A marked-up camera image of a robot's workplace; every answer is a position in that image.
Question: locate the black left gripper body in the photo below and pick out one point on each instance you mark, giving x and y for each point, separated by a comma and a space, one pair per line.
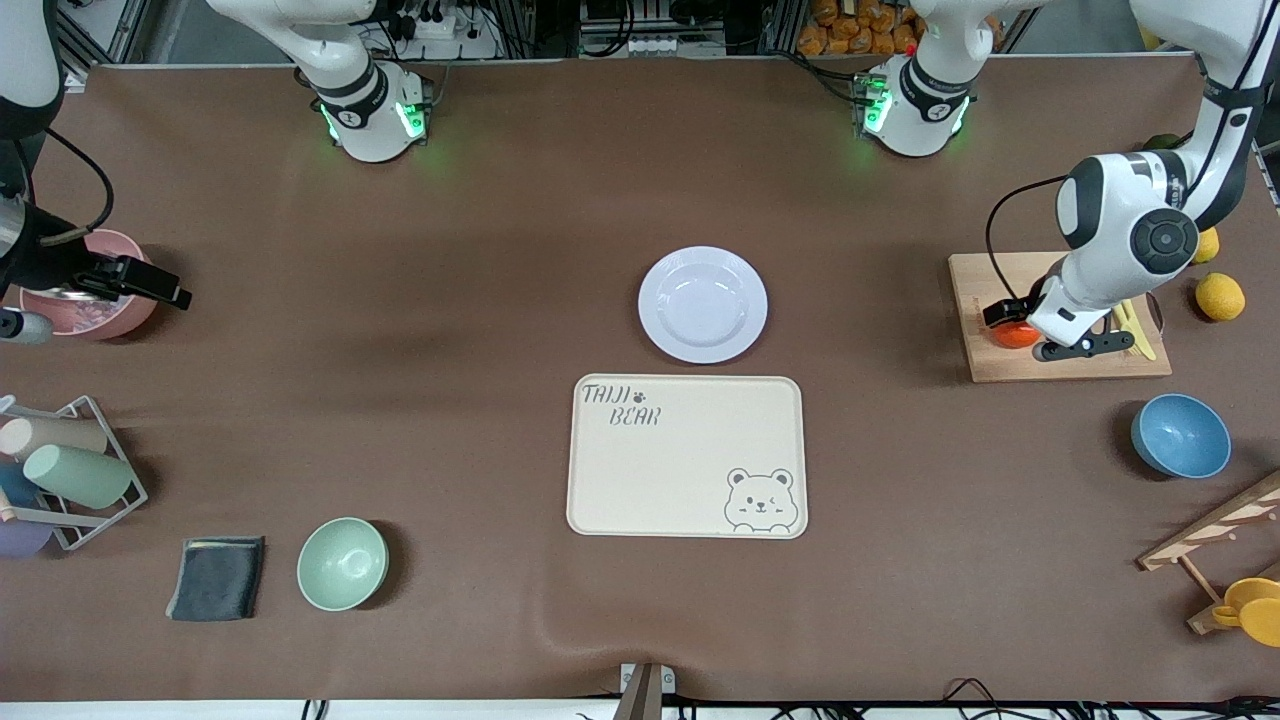
1003, 312

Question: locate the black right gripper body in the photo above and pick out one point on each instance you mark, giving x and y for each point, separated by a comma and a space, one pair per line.
50, 264

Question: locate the orange fruit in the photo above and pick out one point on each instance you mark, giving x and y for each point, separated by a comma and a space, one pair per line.
1015, 336

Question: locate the white round plate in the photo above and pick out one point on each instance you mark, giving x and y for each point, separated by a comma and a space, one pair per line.
703, 305

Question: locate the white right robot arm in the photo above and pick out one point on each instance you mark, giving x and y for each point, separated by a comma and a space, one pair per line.
370, 110

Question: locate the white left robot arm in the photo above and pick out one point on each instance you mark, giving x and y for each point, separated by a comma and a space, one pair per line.
1100, 200

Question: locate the pink bowl with ice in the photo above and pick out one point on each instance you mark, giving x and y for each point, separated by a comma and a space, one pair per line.
120, 315

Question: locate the wooden cutting board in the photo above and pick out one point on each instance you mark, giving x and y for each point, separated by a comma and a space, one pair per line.
970, 300

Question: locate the yellow plastic fork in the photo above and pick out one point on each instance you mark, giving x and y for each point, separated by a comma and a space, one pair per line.
1128, 328

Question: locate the beige cup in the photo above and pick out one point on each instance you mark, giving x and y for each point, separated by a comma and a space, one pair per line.
60, 436

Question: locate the light green cup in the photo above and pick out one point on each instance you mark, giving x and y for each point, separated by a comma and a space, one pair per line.
80, 476

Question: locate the yellow lemon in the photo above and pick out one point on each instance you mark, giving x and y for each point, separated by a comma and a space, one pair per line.
1208, 248
1220, 297

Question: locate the blue bowl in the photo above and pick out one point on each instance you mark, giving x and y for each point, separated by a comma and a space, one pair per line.
1182, 436

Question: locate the blue cup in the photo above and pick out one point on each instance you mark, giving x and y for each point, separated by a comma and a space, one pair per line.
18, 488

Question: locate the dark green lime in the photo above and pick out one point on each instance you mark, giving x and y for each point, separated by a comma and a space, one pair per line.
1163, 142

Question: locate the purple cup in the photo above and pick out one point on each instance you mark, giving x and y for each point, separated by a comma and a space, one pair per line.
22, 538

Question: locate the wooden cup stand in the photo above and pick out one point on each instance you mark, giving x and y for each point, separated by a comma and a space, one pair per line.
1215, 525

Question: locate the folded dark grey cloth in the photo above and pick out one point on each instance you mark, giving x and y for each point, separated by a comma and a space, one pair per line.
216, 580

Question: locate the bag of bread rolls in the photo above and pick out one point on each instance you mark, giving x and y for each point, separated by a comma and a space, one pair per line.
850, 30

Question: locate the light green bowl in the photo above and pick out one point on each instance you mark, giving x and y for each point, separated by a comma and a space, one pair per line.
342, 565

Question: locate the cream bear print tray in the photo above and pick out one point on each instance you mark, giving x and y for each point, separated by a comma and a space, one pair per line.
680, 470

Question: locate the white power strip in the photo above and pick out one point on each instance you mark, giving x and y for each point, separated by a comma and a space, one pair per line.
440, 30

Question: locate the yellow mug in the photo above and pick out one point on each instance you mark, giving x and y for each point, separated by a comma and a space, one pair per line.
1255, 610

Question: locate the metal clamp bracket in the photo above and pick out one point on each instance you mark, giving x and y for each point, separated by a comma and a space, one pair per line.
643, 695

